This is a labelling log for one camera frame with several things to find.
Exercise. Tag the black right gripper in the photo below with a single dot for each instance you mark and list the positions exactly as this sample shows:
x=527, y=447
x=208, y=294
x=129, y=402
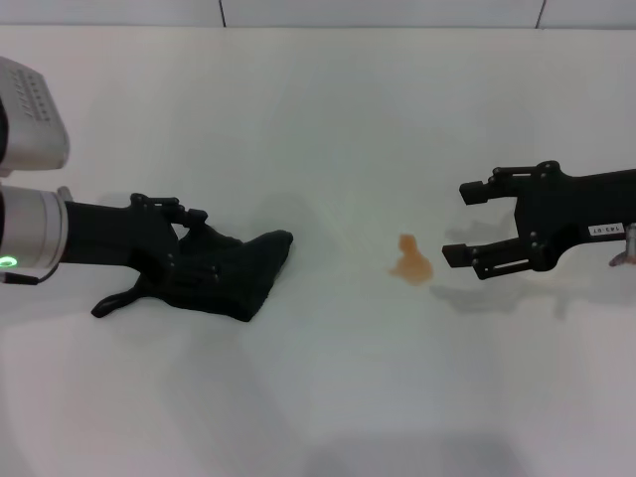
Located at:
x=576, y=208

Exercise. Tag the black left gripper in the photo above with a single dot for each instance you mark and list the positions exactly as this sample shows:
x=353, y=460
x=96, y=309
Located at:
x=109, y=233

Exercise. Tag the dark rag with loop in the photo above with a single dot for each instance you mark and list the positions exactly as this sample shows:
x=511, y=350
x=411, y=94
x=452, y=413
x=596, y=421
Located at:
x=253, y=273

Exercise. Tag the orange liquid stain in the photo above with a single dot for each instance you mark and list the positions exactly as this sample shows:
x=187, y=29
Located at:
x=415, y=266

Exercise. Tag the silver plug on right gripper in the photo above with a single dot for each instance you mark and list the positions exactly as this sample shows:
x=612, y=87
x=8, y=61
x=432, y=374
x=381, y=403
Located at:
x=627, y=246

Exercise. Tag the silver plug on gripper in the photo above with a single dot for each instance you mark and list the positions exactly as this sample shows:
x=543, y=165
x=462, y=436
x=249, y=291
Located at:
x=627, y=246
x=64, y=193

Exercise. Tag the silver plug on left gripper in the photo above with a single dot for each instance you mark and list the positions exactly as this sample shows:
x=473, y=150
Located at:
x=64, y=193

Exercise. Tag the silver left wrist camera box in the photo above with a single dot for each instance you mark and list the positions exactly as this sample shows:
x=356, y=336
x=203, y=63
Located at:
x=35, y=124

